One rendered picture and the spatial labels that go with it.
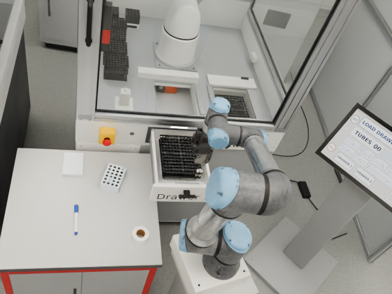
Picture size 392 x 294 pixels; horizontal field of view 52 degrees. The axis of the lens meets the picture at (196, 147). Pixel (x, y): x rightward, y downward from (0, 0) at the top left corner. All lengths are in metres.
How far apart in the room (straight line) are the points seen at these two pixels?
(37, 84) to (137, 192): 1.81
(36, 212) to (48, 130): 1.38
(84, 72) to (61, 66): 1.97
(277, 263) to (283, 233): 0.24
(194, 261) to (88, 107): 0.78
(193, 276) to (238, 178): 0.64
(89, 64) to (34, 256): 0.76
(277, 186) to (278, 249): 1.70
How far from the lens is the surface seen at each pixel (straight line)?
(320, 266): 2.88
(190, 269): 1.63
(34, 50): 3.79
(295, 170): 3.33
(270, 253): 2.76
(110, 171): 1.87
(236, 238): 1.47
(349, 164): 2.05
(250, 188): 1.08
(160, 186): 1.68
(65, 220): 1.77
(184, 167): 1.81
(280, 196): 1.11
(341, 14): 1.72
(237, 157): 2.16
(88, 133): 1.92
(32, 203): 1.82
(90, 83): 1.71
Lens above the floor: 2.28
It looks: 47 degrees down
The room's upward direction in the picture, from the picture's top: 20 degrees clockwise
